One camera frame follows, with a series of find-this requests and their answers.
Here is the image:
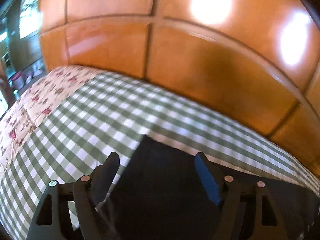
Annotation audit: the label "green checkered bed sheet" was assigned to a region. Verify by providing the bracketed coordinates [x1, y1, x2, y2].
[1, 72, 319, 239]

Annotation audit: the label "black embroidered pants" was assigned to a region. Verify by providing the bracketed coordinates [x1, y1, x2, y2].
[103, 136, 319, 239]

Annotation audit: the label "floral bed sheet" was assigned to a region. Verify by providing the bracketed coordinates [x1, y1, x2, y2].
[1, 66, 101, 173]

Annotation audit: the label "wooden wardrobe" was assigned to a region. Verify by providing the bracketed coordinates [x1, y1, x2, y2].
[39, 0, 319, 176]

